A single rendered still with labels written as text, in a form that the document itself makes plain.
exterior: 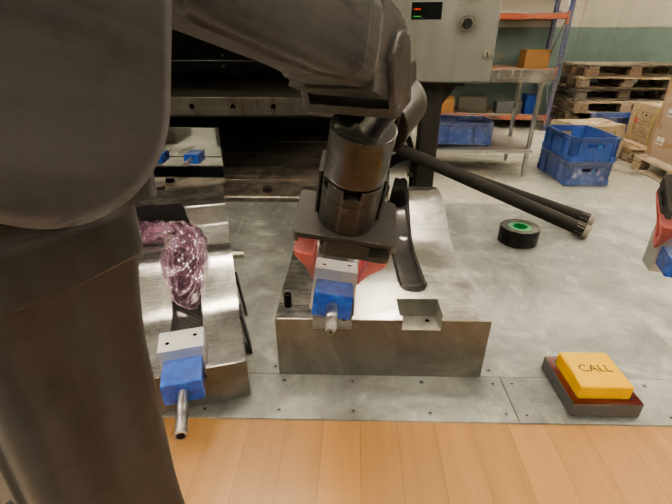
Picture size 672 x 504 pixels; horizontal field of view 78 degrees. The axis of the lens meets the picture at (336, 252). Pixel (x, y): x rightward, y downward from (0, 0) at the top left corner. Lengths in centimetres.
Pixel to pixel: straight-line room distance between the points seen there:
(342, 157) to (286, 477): 32
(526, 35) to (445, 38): 603
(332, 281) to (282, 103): 83
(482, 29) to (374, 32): 104
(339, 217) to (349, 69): 16
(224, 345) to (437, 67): 100
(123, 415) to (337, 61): 20
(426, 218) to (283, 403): 39
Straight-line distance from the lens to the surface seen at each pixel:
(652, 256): 73
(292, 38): 22
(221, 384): 53
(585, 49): 757
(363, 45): 28
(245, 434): 51
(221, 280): 63
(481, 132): 431
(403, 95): 34
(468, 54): 132
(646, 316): 82
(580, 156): 423
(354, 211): 38
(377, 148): 34
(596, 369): 60
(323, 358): 54
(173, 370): 50
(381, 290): 56
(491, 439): 53
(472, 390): 57
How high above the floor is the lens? 119
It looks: 28 degrees down
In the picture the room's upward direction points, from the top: straight up
